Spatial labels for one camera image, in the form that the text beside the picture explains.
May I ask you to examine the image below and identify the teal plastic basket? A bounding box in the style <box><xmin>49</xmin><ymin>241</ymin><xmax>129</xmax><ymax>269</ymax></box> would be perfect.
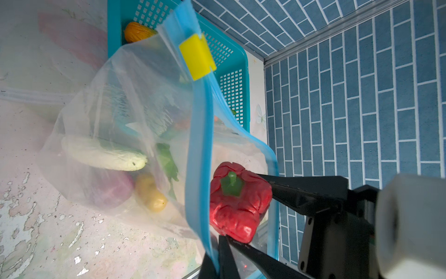
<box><xmin>107</xmin><ymin>0</ymin><xmax>250</xmax><ymax>131</ymax></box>

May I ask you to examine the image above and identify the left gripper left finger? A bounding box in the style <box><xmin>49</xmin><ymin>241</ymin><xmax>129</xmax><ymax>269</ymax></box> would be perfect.
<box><xmin>198</xmin><ymin>254</ymin><xmax>218</xmax><ymax>279</ymax></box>

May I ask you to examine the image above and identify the clear zip top bag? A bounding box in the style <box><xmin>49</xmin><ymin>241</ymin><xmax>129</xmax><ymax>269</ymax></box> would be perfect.
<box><xmin>37</xmin><ymin>1</ymin><xmax>279</xmax><ymax>279</ymax></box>

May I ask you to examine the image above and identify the green toy leaf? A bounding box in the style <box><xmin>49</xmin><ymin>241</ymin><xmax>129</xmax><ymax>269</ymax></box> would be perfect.
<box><xmin>155</xmin><ymin>143</ymin><xmax>179</xmax><ymax>200</ymax></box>

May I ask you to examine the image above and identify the yellow toy potato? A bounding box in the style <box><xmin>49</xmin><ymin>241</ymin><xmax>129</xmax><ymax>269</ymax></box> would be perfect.
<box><xmin>135</xmin><ymin>174</ymin><xmax>168</xmax><ymax>213</ymax></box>

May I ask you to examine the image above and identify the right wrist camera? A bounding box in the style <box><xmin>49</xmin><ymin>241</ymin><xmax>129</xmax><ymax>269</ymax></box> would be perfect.
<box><xmin>375</xmin><ymin>174</ymin><xmax>446</xmax><ymax>279</ymax></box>

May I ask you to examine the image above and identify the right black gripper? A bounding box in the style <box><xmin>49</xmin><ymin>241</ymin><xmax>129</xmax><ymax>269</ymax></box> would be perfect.
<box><xmin>226</xmin><ymin>174</ymin><xmax>382</xmax><ymax>279</ymax></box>

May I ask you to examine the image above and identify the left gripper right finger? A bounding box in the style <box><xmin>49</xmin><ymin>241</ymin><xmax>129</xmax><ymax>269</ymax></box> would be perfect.
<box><xmin>218</xmin><ymin>236</ymin><xmax>240</xmax><ymax>279</ymax></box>

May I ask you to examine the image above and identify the red toy pepper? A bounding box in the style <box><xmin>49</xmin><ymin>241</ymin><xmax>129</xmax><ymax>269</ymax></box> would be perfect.
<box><xmin>210</xmin><ymin>162</ymin><xmax>272</xmax><ymax>244</ymax></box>

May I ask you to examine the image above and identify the orange green toy cucumber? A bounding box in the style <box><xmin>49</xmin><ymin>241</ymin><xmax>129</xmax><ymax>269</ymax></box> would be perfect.
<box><xmin>124</xmin><ymin>22</ymin><xmax>157</xmax><ymax>43</ymax></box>

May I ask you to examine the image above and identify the purple toy onion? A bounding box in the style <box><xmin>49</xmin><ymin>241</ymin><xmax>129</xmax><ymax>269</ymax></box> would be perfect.
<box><xmin>87</xmin><ymin>169</ymin><xmax>135</xmax><ymax>210</ymax></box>

